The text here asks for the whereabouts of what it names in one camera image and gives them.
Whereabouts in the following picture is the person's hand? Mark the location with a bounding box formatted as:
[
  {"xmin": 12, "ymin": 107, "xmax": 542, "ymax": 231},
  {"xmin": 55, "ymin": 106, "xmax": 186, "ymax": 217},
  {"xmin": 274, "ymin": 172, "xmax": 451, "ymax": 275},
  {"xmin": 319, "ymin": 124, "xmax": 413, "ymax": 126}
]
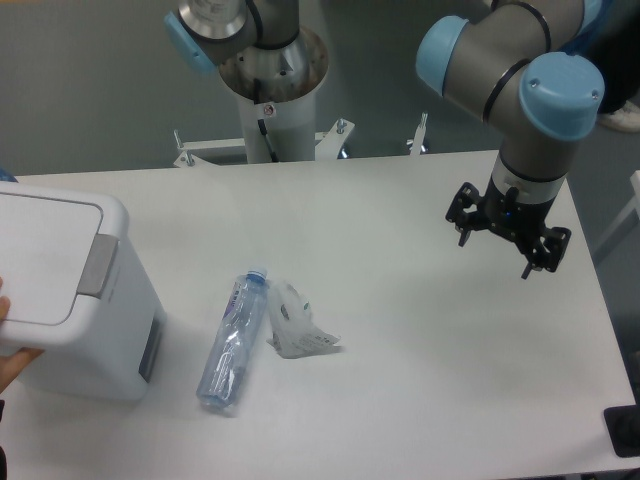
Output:
[{"xmin": 0, "ymin": 277, "xmax": 45, "ymax": 396}]

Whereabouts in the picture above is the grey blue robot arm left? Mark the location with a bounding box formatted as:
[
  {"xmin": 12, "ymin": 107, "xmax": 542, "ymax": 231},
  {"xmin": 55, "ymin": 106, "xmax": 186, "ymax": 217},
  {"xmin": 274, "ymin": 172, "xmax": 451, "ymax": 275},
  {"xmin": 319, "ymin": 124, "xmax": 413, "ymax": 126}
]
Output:
[{"xmin": 164, "ymin": 1, "xmax": 590, "ymax": 272}]

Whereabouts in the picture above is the black object table corner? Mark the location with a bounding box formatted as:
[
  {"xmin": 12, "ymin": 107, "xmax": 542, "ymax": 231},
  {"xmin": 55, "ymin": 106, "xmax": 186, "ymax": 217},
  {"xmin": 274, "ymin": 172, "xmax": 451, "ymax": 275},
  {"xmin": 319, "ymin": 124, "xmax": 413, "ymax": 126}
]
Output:
[{"xmin": 603, "ymin": 405, "xmax": 639, "ymax": 458}]

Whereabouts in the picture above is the clear plastic water bottle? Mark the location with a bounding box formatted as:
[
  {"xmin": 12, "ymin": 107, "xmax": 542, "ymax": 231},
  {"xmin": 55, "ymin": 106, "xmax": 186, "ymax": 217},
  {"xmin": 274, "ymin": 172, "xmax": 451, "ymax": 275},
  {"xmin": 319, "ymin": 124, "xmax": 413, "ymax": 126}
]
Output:
[{"xmin": 196, "ymin": 267, "xmax": 268, "ymax": 410}]

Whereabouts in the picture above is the white furniture frame right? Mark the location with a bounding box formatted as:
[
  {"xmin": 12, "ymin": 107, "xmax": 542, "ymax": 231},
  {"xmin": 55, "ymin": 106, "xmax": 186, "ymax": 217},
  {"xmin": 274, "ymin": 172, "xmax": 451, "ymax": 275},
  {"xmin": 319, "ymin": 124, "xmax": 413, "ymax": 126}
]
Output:
[{"xmin": 592, "ymin": 170, "xmax": 639, "ymax": 266}]

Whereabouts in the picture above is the white sneaker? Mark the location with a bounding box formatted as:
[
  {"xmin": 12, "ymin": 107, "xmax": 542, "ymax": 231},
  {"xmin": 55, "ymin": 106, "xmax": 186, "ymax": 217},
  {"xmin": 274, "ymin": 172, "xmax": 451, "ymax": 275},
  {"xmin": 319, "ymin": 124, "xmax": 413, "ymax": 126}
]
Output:
[{"xmin": 597, "ymin": 101, "xmax": 639, "ymax": 133}]

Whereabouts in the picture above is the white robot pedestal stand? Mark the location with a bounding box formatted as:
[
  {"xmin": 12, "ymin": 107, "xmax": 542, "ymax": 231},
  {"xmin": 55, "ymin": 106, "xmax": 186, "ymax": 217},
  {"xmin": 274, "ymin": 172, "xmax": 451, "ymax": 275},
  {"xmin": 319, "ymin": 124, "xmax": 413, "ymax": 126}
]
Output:
[{"xmin": 172, "ymin": 27, "xmax": 431, "ymax": 169}]

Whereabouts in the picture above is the white trash can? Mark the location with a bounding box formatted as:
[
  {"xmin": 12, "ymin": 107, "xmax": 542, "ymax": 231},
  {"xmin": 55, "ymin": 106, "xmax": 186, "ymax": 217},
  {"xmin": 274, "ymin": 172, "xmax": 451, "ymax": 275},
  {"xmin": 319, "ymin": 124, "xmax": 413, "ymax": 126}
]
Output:
[{"xmin": 1, "ymin": 182, "xmax": 166, "ymax": 400}]

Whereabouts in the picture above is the crumpled clear plastic wrapper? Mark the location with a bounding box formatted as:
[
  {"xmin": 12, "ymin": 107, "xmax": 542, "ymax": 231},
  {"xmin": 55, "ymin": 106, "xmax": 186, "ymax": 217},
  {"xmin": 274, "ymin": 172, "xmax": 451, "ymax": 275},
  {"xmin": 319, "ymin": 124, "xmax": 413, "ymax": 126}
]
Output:
[{"xmin": 267, "ymin": 280, "xmax": 344, "ymax": 359}]

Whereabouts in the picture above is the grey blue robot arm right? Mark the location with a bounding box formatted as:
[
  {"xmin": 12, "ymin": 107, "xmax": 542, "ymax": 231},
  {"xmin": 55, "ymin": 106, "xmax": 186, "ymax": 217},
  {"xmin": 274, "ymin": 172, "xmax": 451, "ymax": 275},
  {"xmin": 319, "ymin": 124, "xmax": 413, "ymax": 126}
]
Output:
[{"xmin": 416, "ymin": 1, "xmax": 605, "ymax": 271}]

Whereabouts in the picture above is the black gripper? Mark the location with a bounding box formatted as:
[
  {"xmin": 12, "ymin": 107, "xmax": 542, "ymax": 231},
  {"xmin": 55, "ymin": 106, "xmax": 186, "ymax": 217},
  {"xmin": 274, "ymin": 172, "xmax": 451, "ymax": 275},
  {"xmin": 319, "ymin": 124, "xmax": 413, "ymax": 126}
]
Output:
[{"xmin": 445, "ymin": 179, "xmax": 572, "ymax": 280}]

